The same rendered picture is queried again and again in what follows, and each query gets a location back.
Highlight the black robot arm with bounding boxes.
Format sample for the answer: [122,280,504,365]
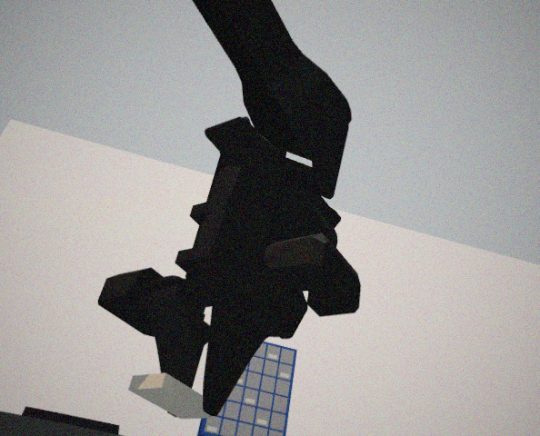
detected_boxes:
[193,0,352,247]

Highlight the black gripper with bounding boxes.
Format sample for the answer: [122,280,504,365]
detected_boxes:
[98,187,361,416]

